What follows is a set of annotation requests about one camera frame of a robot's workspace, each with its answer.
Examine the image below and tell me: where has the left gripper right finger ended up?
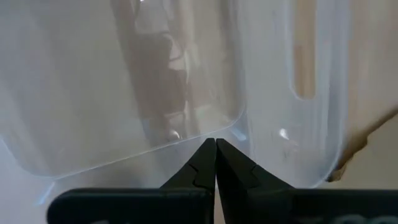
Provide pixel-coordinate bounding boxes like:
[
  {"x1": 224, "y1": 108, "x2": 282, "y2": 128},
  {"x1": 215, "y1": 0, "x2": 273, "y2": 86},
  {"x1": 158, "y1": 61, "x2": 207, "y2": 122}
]
[{"x1": 216, "y1": 138, "x2": 398, "y2": 224}]

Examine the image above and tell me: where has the clear plastic tupperware container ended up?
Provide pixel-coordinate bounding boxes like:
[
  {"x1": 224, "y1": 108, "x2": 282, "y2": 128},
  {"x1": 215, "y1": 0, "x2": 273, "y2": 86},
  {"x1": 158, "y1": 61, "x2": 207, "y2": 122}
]
[{"x1": 0, "y1": 0, "x2": 354, "y2": 208}]

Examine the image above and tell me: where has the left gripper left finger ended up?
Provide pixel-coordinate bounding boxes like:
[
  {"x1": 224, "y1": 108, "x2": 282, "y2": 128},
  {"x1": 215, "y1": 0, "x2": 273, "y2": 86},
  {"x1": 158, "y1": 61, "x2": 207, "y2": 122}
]
[{"x1": 46, "y1": 138, "x2": 217, "y2": 224}]

